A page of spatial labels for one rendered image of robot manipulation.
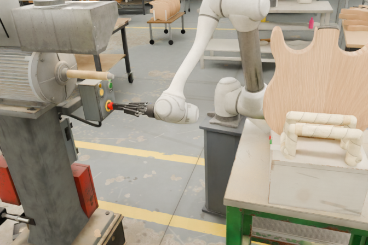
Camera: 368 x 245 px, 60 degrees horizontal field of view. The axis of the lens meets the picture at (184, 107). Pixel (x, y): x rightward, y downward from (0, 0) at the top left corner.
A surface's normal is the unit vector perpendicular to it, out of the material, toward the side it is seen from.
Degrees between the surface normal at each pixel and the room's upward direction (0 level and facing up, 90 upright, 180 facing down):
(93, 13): 90
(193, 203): 0
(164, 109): 67
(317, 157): 0
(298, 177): 90
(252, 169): 0
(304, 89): 90
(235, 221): 90
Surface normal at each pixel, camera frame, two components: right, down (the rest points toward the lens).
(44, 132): 0.95, 0.09
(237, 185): -0.05, -0.90
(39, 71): 0.70, 0.08
